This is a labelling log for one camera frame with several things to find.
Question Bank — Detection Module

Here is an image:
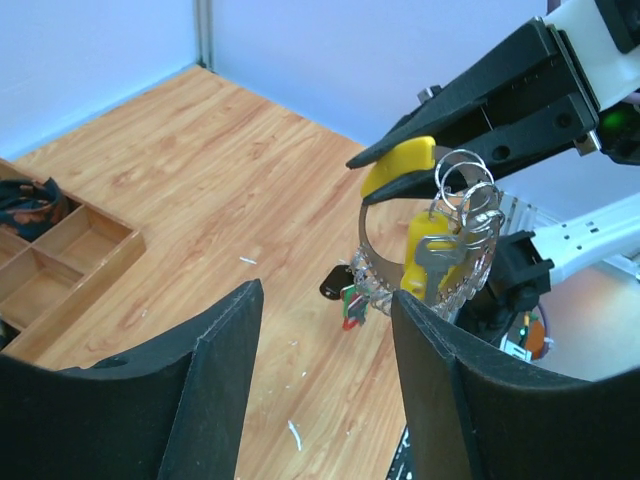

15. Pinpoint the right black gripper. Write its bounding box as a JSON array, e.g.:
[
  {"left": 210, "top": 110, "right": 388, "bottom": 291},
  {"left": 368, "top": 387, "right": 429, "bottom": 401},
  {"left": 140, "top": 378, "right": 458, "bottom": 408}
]
[{"left": 345, "top": 17, "right": 640, "bottom": 205}]

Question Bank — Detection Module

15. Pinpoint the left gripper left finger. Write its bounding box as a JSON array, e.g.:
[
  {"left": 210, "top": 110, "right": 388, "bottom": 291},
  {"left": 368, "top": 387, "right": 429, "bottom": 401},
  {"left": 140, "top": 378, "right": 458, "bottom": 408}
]
[{"left": 1, "top": 279, "right": 264, "bottom": 479}]

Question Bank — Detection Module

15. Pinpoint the wooden compartment tray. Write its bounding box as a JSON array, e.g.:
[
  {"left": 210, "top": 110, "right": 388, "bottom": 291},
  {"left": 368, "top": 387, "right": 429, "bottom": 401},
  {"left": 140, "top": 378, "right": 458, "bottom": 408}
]
[{"left": 1, "top": 188, "right": 146, "bottom": 363}]

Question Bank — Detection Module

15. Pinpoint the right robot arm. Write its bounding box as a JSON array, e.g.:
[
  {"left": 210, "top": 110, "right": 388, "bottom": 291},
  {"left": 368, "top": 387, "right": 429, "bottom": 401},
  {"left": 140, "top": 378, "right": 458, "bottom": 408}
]
[{"left": 346, "top": 1, "right": 639, "bottom": 344}]

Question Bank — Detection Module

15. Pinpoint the blue yellow patterned tie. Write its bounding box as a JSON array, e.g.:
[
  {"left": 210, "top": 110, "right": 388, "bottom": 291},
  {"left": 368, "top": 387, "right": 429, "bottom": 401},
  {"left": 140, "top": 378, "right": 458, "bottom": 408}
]
[{"left": 1, "top": 178, "right": 69, "bottom": 242}]

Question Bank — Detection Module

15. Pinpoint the key with black tag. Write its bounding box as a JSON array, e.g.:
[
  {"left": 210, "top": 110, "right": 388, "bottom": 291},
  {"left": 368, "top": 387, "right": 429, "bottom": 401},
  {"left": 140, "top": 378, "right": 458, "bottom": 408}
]
[{"left": 319, "top": 264, "right": 354, "bottom": 301}]

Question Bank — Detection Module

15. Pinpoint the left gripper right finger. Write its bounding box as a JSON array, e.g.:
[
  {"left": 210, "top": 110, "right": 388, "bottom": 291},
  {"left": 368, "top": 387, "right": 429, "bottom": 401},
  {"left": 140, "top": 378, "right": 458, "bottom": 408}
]
[{"left": 391, "top": 292, "right": 639, "bottom": 479}]

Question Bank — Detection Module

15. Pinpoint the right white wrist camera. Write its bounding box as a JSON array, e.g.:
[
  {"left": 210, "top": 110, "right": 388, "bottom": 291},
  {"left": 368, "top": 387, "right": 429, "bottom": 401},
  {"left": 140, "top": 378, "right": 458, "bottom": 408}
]
[{"left": 543, "top": 0, "right": 639, "bottom": 111}]

